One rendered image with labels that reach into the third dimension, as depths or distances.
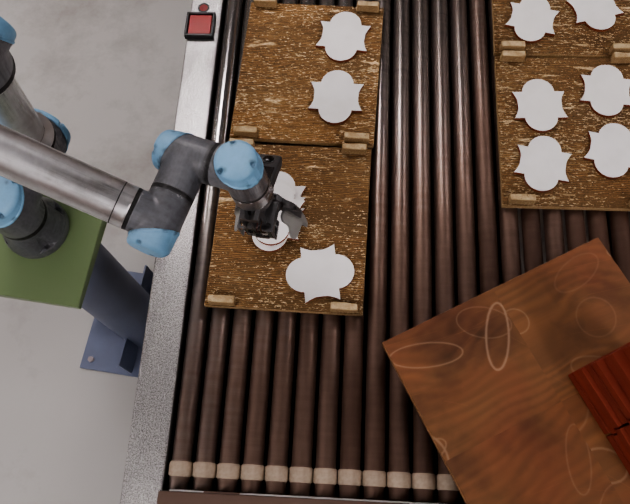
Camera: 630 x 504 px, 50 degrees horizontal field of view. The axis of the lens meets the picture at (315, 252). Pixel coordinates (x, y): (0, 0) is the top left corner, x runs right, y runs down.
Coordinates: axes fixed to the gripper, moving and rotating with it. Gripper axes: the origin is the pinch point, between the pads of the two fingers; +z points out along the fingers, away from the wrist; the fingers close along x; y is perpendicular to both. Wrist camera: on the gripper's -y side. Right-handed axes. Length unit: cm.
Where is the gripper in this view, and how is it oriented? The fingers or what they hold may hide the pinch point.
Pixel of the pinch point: (273, 218)
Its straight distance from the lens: 143.6
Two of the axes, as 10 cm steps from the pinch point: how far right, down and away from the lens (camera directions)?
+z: 1.0, 2.8, 9.5
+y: -1.7, 9.5, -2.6
